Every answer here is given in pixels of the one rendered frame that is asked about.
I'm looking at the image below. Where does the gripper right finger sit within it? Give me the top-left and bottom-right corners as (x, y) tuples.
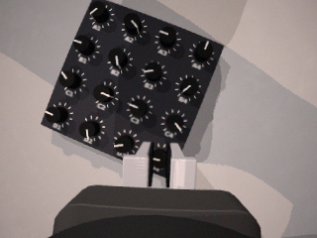
(165, 143), (197, 189)

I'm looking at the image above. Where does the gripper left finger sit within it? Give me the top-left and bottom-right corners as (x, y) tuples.
(123, 142), (155, 187)

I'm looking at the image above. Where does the black square knob box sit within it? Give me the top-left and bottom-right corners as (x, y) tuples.
(41, 0), (224, 178)

